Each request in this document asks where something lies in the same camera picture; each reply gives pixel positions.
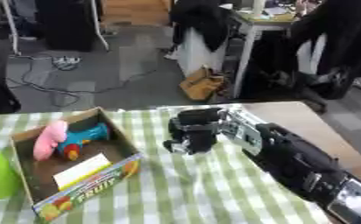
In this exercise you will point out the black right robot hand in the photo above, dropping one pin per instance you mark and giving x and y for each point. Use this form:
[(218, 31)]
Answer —
[(196, 131)]

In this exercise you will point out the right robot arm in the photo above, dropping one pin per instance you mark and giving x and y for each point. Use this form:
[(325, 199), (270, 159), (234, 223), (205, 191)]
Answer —
[(296, 163)]

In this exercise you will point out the printed cardboard box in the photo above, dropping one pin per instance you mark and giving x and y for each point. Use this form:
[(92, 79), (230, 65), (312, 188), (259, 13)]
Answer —
[(76, 163)]

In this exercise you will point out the tan bag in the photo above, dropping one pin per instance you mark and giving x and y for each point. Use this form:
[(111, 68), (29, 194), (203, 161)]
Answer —
[(201, 84)]

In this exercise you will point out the chair with black jacket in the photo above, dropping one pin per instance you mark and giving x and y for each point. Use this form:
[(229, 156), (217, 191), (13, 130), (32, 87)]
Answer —
[(201, 35)]

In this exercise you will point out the blue toy drill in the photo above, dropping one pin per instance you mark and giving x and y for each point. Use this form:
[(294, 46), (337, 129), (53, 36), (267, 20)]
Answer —
[(81, 138)]

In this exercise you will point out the white desk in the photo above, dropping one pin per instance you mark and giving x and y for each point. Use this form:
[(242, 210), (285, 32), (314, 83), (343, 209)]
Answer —
[(255, 32)]

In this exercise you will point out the pink soft toy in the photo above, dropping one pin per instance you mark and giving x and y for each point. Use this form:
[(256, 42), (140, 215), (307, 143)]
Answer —
[(48, 140)]

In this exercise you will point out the white power strip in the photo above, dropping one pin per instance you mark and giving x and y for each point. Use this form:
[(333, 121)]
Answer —
[(66, 61)]

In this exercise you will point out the person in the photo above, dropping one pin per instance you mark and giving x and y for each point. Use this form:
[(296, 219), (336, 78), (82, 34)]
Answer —
[(331, 46)]

